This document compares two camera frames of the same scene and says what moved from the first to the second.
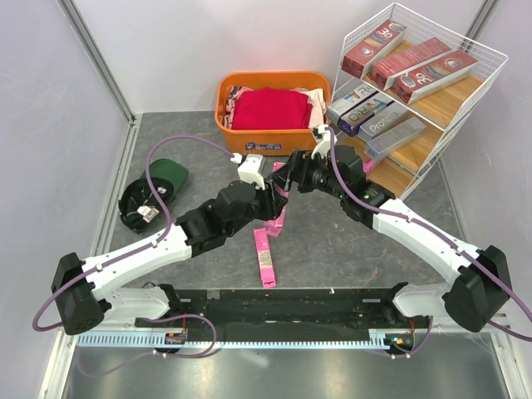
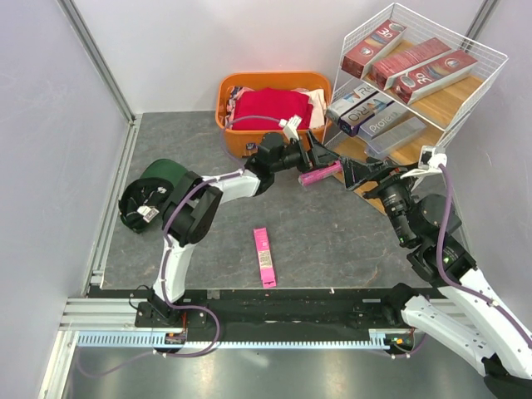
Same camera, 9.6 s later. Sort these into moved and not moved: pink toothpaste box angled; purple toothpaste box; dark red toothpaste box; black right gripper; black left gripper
Moved: black left gripper; black right gripper
Not moved: dark red toothpaste box; pink toothpaste box angled; purple toothpaste box
